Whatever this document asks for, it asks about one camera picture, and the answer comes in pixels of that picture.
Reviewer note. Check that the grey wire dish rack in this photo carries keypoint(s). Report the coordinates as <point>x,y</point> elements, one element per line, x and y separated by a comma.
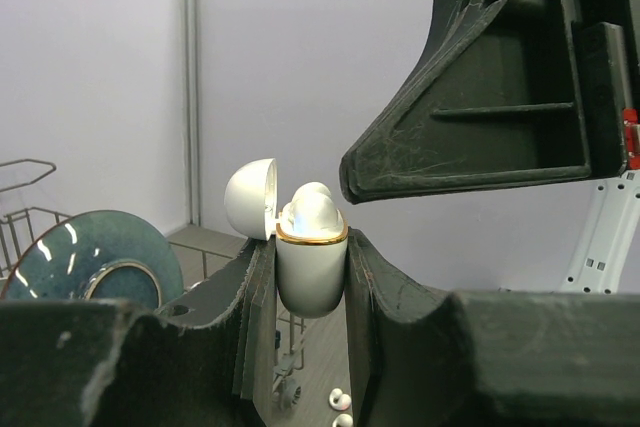
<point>200,252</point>

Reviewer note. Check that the white earbud charging case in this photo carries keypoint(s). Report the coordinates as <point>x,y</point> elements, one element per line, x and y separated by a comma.
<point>309,272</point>

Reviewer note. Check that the white earbud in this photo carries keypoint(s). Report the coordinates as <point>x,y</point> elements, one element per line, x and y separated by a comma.
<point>339,400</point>
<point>343,420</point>
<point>312,216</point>
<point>311,192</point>

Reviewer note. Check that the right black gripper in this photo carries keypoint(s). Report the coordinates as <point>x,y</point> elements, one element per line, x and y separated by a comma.
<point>497,100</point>

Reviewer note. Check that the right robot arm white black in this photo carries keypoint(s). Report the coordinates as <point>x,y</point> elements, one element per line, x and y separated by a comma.
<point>599,258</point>

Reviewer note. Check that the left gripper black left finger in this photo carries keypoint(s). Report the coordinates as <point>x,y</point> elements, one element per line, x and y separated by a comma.
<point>207,359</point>

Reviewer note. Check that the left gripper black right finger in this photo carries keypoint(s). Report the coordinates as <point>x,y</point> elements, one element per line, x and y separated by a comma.
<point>420,356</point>

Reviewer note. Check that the large blue ceramic plate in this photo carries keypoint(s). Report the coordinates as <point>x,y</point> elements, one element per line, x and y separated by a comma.
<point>103,254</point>

